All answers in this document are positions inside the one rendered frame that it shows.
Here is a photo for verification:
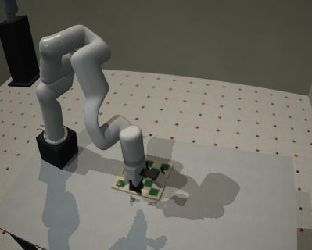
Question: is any green and cream chessboard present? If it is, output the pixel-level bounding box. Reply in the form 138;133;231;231
112;157;174;200

